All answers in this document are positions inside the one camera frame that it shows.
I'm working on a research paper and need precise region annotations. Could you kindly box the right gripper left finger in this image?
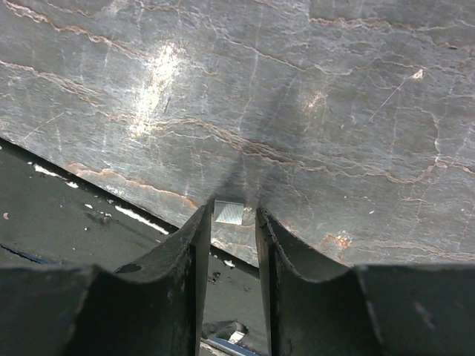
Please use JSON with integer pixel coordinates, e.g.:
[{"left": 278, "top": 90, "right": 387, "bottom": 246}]
[{"left": 1, "top": 205, "right": 212, "bottom": 355}]

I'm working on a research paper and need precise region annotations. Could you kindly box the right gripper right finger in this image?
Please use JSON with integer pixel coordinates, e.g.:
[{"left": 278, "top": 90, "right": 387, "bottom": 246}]
[{"left": 255, "top": 208, "right": 474, "bottom": 355}]

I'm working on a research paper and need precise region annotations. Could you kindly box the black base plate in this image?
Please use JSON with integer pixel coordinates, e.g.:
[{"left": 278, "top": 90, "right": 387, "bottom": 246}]
[{"left": 1, "top": 141, "right": 266, "bottom": 355}]

